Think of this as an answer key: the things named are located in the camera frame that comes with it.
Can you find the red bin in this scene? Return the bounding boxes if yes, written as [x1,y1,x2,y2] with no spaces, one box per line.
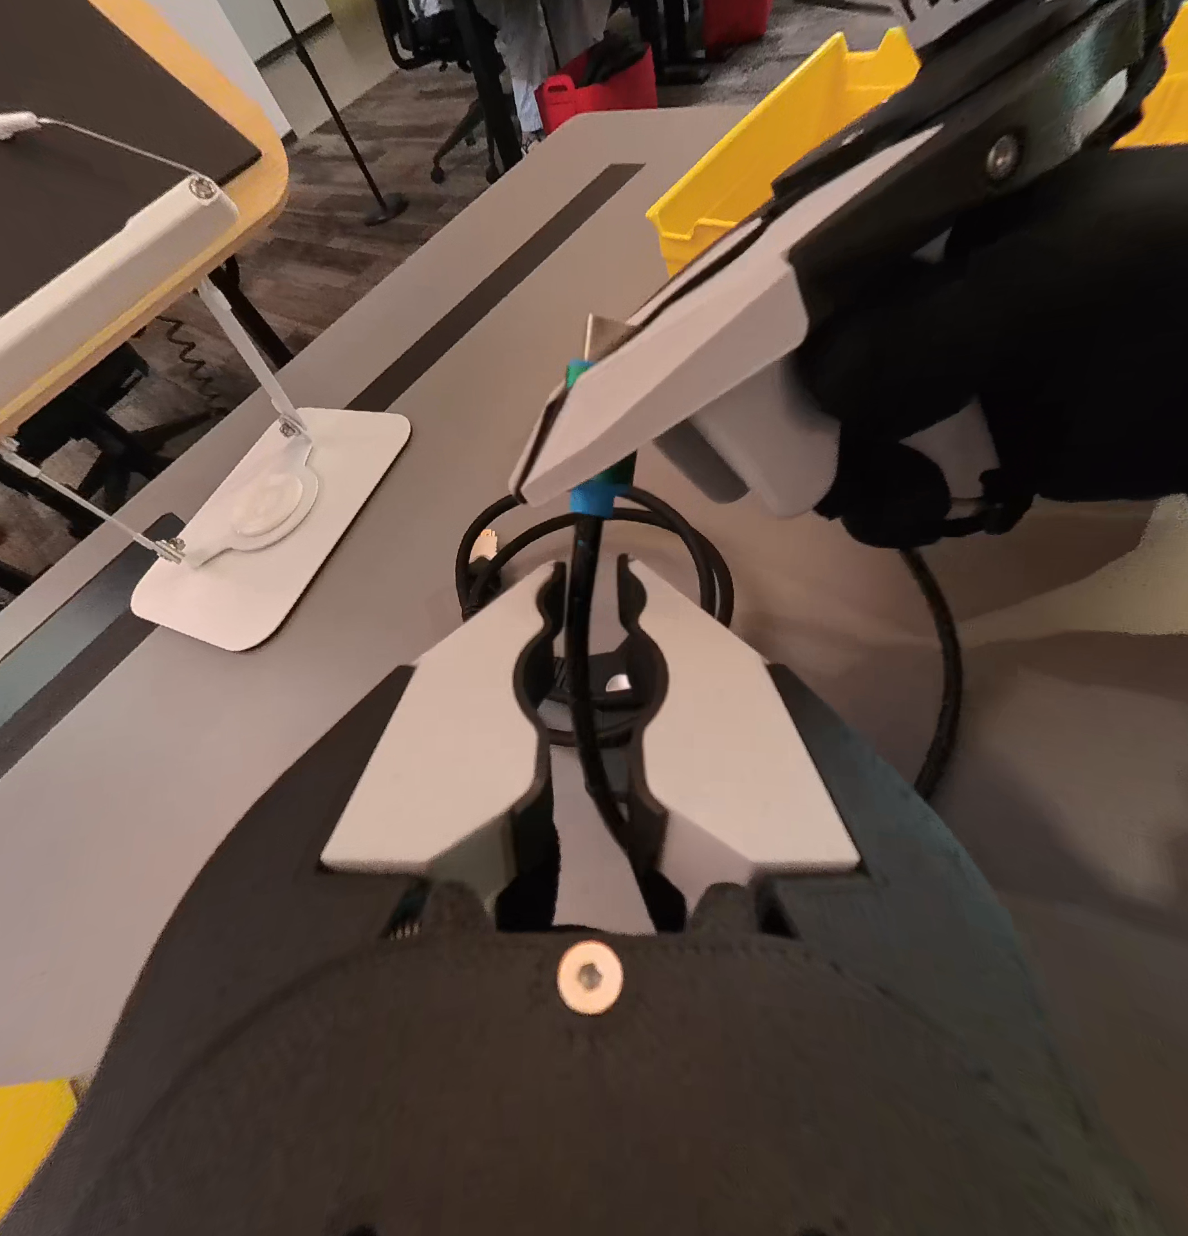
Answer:
[535,43,657,137]
[700,0,771,54]

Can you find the person's right hand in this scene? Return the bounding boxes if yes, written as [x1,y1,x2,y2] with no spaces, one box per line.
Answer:
[798,144,1188,552]

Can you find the white stand with clear arms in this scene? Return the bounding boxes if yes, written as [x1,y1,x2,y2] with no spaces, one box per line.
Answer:
[4,277,412,654]

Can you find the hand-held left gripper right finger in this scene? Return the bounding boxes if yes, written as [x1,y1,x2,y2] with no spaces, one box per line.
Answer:
[615,556,862,883]

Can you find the thin black cable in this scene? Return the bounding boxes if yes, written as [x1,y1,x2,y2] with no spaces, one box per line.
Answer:
[457,487,733,623]

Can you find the black coiled cord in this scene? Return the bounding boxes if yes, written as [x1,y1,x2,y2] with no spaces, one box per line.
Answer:
[159,313,227,398]

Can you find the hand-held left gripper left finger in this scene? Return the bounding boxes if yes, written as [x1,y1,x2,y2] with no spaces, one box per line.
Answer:
[323,562,570,873]

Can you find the black office chair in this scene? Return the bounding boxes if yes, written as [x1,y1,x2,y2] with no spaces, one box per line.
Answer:
[374,0,529,185]

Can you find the black pole stand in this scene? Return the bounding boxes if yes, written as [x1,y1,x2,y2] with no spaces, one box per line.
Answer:
[267,0,410,227]

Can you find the black board with wooden rim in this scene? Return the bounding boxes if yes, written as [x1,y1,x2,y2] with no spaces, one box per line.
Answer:
[0,0,290,449]

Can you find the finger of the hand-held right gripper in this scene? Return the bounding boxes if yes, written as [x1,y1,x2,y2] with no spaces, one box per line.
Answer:
[631,124,948,324]
[508,217,808,508]

